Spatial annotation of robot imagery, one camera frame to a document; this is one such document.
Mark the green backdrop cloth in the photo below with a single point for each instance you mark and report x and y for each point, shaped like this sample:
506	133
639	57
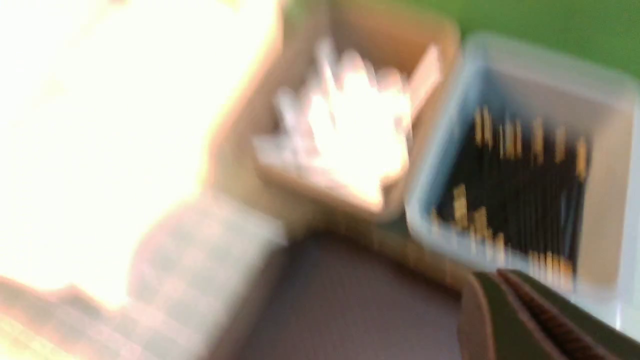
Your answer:
603	31

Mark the blue-grey chopstick bin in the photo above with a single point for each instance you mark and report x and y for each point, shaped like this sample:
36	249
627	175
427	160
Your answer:
533	164

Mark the black serving tray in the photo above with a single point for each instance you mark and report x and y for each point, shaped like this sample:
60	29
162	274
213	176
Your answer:
324	297

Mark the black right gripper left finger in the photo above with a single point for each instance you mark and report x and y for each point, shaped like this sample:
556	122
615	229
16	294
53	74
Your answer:
494	325

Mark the brown-grey spoon bin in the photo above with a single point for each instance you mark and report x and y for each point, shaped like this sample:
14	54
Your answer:
388	34

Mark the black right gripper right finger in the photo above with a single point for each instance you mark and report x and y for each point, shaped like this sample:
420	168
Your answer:
574	331

